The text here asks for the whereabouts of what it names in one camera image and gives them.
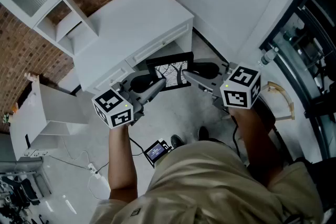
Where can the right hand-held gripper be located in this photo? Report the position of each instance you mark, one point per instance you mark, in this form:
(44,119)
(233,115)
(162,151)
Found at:
(236,89)

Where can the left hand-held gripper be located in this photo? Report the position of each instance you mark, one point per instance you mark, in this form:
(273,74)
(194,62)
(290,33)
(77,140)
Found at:
(115,110)

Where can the black framed tree picture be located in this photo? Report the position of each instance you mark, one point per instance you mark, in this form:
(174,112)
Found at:
(172,70)

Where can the person's right forearm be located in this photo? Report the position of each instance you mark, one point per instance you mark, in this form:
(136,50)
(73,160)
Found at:
(257,144)

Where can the person's left forearm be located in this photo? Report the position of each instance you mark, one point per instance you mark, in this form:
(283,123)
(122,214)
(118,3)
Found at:
(122,160)

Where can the narrow white desk drawer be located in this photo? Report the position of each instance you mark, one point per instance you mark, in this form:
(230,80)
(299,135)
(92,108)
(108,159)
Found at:
(113,80)

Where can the wide white desk drawer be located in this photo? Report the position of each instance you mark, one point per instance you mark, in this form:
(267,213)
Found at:
(157,46)

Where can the person's right black shoe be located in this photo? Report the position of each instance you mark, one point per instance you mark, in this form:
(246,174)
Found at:
(203,133)

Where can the person's black shoe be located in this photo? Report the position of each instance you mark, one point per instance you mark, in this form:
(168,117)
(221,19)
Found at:
(178,141)
(203,133)

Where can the person's left black shoe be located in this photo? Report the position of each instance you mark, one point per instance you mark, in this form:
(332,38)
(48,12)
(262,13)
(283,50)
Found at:
(178,141)

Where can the small black display unit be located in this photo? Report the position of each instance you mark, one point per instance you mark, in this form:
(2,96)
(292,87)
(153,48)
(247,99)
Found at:
(155,152)

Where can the white shelf cabinet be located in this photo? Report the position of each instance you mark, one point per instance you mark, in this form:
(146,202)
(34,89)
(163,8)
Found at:
(136,21)

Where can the clear plastic water bottle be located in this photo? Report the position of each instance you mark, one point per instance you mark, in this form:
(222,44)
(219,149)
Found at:
(268,57)

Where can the small white pigeonhole shelves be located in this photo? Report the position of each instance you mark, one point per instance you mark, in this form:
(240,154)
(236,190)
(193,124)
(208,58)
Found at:
(78,34)

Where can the curved wooden rack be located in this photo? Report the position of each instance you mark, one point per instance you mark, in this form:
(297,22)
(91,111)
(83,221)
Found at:
(287,102)

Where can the white floor power strip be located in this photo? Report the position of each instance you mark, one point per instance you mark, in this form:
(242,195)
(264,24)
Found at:
(94,170)

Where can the black framed glass door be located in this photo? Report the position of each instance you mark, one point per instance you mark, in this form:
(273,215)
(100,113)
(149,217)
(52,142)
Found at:
(302,47)

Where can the person's beige shirt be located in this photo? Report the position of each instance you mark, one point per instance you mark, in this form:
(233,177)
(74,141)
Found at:
(210,186)

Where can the white side cabinet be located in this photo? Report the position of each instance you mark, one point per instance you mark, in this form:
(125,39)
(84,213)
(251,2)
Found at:
(34,112)

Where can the small orange item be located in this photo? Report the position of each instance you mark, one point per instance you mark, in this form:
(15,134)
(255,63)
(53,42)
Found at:
(14,108)

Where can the small green item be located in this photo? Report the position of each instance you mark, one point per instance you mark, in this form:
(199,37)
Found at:
(5,118)

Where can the black equipment pile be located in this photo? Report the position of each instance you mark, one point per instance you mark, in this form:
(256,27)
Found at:
(18,196)

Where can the white wall socket strip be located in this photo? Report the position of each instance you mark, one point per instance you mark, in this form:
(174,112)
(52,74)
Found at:
(35,152)

